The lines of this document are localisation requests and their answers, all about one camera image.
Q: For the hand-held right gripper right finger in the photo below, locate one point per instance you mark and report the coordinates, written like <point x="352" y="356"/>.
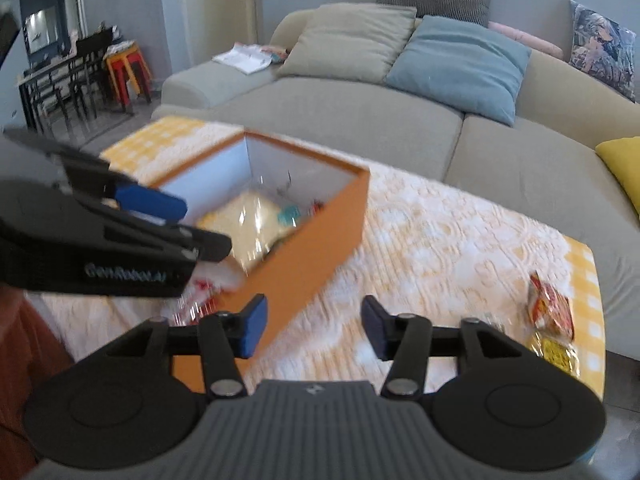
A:
<point x="374" y="325"/>

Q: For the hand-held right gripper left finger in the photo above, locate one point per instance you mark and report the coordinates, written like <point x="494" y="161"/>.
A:
<point x="255" y="325"/>

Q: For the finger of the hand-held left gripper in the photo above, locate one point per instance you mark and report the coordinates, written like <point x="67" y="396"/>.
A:
<point x="150" y="203"/>
<point x="200" y="246"/>

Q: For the sliced bread packet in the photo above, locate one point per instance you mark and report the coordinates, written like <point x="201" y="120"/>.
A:
<point x="235" y="225"/>

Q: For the red printed snack packet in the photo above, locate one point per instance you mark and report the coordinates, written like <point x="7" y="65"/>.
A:
<point x="200" y="305"/>

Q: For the orange cardboard box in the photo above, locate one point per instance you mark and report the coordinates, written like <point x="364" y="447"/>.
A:
<point x="310" y="260"/>

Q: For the yellow lace tablecloth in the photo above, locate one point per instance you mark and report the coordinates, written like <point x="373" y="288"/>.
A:
<point x="440" y="260"/>

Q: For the yellow stool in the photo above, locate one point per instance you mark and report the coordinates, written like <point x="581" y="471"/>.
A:
<point x="132" y="82"/>

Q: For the rust red clothing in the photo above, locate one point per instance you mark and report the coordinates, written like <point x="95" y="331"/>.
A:
<point x="30" y="360"/>

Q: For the dark dining table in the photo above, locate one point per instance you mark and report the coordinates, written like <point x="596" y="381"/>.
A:
<point x="45" y="90"/>

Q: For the black dining chair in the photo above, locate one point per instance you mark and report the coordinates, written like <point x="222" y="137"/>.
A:
<point x="95" y="45"/>

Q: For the white papers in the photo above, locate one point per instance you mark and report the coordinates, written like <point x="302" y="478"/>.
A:
<point x="242" y="59"/>

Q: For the red orange snack packet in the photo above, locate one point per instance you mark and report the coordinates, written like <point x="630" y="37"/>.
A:
<point x="550" y="307"/>

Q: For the yellow waffle packet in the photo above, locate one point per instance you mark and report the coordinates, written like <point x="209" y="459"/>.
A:
<point x="557" y="352"/>

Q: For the beige sofa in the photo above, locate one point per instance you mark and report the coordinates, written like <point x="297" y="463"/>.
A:
<point x="350" y="125"/>

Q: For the cream door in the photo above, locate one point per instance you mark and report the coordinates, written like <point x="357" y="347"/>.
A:
<point x="200" y="15"/>

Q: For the beige pillow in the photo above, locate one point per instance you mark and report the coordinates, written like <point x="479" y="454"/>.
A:
<point x="345" y="42"/>

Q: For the blue pillow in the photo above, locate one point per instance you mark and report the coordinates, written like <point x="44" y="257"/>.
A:
<point x="460" y="67"/>

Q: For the yellow pillow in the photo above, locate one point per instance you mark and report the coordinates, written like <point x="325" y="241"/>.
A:
<point x="625" y="165"/>

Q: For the pink pillow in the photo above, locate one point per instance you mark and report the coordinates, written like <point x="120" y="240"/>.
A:
<point x="530" y="40"/>

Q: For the printed figure pillow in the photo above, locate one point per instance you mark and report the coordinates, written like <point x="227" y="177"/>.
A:
<point x="602" y="50"/>

